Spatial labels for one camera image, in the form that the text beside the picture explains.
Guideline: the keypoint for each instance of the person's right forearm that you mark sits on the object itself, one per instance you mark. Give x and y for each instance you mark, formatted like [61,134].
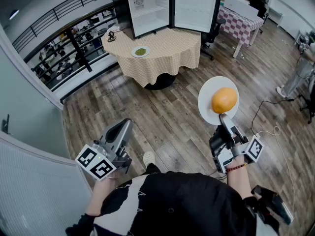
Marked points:
[240,181]

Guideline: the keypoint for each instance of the black metal railing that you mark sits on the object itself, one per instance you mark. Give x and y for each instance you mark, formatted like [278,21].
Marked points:
[73,40]

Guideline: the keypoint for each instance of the black and white shirt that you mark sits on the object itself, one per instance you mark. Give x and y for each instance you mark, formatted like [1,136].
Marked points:
[177,205]

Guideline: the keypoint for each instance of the green chopped food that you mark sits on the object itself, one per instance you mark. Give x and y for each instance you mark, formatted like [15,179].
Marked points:
[140,51]

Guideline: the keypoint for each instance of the person's left forearm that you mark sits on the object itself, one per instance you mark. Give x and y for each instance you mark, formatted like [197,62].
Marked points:
[101,195]

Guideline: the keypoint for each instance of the red checked tablecloth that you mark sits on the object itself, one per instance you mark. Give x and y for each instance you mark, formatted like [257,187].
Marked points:
[236,26]

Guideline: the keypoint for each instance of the black swivel chair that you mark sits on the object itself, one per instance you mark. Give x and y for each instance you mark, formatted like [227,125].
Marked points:
[310,102]

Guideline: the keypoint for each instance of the white bench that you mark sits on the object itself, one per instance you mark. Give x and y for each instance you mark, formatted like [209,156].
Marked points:
[276,16]

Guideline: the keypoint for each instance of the round orange fruit food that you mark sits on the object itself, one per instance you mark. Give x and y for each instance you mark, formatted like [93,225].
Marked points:
[224,99]

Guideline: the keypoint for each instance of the black office chair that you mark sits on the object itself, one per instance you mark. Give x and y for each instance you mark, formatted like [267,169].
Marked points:
[210,38]

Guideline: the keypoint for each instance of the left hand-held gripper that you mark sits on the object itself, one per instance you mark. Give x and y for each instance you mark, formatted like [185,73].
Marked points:
[103,167]

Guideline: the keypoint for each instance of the long white box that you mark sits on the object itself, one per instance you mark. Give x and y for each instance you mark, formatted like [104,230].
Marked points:
[242,7]

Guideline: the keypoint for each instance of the black round table base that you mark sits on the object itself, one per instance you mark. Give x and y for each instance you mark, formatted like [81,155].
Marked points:
[162,81]

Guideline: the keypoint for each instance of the black mini fridge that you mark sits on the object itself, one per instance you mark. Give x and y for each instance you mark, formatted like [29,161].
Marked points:
[152,13]

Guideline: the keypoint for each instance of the white shoe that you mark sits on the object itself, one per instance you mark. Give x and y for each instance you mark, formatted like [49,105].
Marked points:
[149,158]

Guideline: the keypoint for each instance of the silver bangle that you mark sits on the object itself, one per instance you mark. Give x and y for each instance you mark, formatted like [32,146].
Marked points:
[112,178]

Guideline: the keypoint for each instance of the white plate with rim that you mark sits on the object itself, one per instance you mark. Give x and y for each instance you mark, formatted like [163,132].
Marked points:
[147,54]

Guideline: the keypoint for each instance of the beige checked tablecloth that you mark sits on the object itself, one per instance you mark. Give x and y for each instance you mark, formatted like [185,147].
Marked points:
[167,55]

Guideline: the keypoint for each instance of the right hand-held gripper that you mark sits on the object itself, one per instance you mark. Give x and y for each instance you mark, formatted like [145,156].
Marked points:
[227,157]

